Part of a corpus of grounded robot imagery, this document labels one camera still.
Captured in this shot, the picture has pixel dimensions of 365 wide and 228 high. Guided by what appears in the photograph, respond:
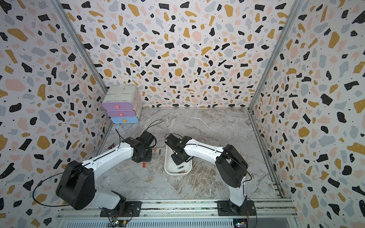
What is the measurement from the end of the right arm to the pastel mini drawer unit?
1.56 feet

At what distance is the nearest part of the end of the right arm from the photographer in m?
0.63

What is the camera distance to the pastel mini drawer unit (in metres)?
0.97
